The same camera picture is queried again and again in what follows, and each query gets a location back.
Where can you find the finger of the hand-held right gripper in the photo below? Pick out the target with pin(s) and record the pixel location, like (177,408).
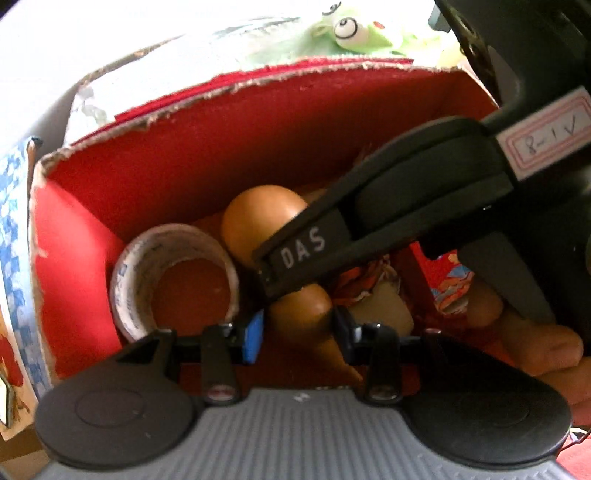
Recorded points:
(392,194)

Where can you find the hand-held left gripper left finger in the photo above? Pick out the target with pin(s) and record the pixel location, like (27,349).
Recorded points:
(254,334)

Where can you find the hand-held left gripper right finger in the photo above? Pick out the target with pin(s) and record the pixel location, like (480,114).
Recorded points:
(344,337)

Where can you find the orange fruit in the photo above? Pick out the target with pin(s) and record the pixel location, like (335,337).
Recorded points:
(258,217)
(300,307)

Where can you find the red cardboard box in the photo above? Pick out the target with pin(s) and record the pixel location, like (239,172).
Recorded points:
(161,175)

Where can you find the person's right hand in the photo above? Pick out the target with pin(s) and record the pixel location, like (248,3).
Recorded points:
(545,346)

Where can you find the clear tape roll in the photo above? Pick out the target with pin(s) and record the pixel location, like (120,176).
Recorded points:
(134,258)

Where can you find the green frog plush toy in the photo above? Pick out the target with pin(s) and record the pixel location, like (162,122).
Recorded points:
(360,30)

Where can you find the blue checkered cloth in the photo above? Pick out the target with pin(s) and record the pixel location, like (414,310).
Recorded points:
(14,230)

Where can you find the brown cardboard box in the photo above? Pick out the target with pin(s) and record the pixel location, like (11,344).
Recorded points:
(16,454)

